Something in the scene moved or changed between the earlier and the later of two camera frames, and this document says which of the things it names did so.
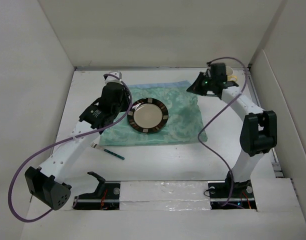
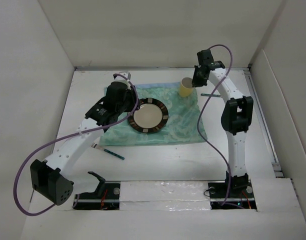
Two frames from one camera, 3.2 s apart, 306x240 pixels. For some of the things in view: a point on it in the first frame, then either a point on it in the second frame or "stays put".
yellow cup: x=229 y=72 → x=186 y=89
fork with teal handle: x=94 y=145 stays put
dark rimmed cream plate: x=147 y=115 stays put
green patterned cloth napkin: x=185 y=122 stays put
